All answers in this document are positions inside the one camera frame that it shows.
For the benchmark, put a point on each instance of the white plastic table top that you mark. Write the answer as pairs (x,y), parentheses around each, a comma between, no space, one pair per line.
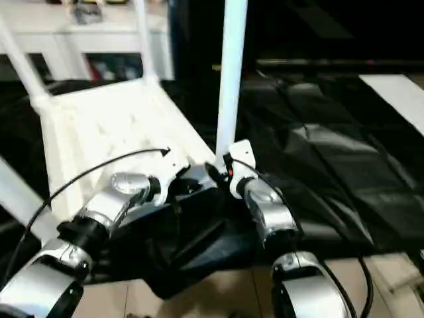
(116,126)

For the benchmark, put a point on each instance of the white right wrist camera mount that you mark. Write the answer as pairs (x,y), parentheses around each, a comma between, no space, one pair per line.
(243,154)

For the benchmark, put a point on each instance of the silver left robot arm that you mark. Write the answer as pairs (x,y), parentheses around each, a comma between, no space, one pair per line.
(106,205)

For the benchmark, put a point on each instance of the white glass-door sideboard cabinet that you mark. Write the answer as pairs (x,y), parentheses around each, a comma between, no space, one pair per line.
(109,36)

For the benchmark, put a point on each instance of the small tan label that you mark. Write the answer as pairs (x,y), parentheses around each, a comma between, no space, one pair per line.
(216,67)

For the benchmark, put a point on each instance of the white flat board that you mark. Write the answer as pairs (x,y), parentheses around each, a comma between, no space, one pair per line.
(397,96)

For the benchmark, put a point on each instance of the grey crumpled bag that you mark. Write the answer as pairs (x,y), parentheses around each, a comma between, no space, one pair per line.
(86,14)

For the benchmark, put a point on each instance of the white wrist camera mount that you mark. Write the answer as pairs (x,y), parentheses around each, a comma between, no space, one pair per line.
(243,154)
(172,169)

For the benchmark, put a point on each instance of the black backdrop cloth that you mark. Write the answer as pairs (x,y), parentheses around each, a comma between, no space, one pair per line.
(331,30)

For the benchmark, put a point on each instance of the black work mat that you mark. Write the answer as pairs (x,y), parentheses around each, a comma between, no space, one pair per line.
(331,149)

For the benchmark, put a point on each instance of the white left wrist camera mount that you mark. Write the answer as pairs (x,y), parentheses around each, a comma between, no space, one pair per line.
(172,169)

